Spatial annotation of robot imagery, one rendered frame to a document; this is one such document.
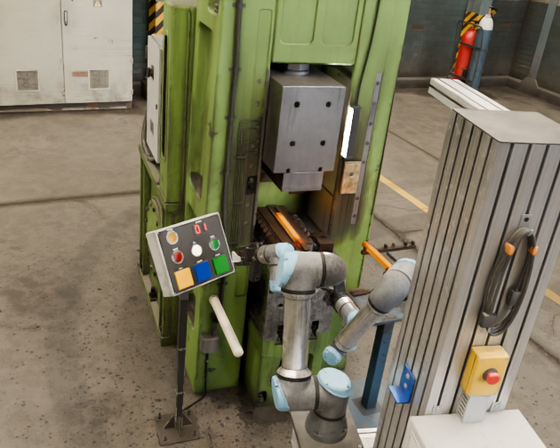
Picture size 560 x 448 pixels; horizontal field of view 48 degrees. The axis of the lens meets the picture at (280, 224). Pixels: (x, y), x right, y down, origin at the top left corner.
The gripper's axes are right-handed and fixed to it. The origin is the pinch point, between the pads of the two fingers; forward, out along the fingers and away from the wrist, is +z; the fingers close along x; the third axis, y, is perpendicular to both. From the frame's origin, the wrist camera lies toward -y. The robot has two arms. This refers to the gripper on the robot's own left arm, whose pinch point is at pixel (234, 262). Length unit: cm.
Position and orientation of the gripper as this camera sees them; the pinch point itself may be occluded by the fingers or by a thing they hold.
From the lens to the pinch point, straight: 272.1
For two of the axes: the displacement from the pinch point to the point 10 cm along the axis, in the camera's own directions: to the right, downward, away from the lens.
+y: -2.6, -9.6, -0.9
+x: -7.0, 2.5, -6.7
